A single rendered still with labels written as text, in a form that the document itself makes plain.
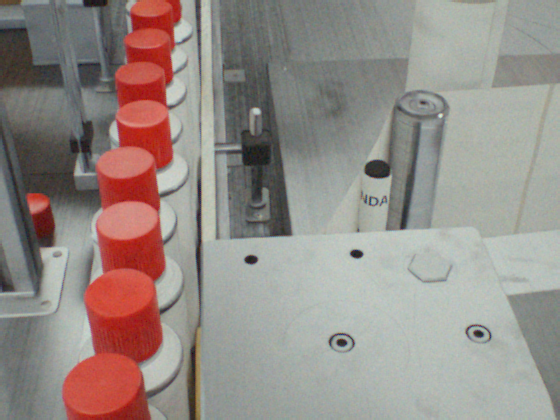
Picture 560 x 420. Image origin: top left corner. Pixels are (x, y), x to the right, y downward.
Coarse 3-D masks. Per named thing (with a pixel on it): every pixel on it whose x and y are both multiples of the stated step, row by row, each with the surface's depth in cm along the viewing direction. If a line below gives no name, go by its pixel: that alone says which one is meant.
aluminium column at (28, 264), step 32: (0, 96) 62; (0, 128) 62; (0, 160) 61; (0, 192) 63; (0, 224) 65; (32, 224) 70; (0, 256) 68; (32, 256) 71; (0, 288) 69; (32, 288) 69
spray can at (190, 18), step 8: (184, 0) 74; (192, 0) 76; (184, 8) 75; (192, 8) 76; (184, 16) 75; (192, 16) 76; (192, 24) 77; (200, 96) 83; (200, 104) 83; (200, 112) 83; (200, 120) 84
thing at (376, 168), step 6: (372, 162) 47; (378, 162) 47; (384, 162) 47; (366, 168) 47; (372, 168) 47; (378, 168) 47; (384, 168) 47; (366, 174) 47; (372, 174) 47; (378, 174) 46; (384, 174) 47
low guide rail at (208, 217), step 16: (208, 0) 102; (208, 16) 98; (208, 32) 95; (208, 48) 91; (208, 64) 88; (208, 80) 85; (208, 96) 83; (208, 112) 80; (208, 128) 78; (208, 144) 75; (208, 160) 73; (208, 176) 71; (208, 192) 69; (208, 208) 68; (208, 224) 66; (208, 240) 64
